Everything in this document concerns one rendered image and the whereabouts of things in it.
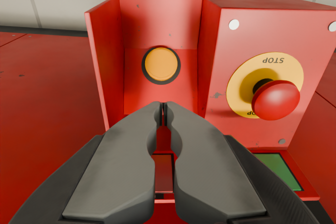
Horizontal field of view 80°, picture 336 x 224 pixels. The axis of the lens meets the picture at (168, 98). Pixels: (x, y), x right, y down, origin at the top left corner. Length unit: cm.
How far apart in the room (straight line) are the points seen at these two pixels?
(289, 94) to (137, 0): 18
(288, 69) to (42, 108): 43
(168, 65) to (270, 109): 12
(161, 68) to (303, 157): 30
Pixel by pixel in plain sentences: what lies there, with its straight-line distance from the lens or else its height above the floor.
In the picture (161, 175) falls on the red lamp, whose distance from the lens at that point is 22.
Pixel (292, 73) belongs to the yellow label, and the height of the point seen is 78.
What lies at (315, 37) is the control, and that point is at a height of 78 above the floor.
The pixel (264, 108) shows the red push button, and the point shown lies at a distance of 19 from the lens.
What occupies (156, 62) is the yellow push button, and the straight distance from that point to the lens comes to 24.
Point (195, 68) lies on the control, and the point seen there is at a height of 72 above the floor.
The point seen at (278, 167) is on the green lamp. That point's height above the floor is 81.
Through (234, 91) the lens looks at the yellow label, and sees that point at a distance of 20.
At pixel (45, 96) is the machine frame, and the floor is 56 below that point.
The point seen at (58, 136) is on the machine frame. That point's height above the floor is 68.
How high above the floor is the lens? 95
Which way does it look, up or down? 58 degrees down
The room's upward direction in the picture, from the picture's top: 177 degrees clockwise
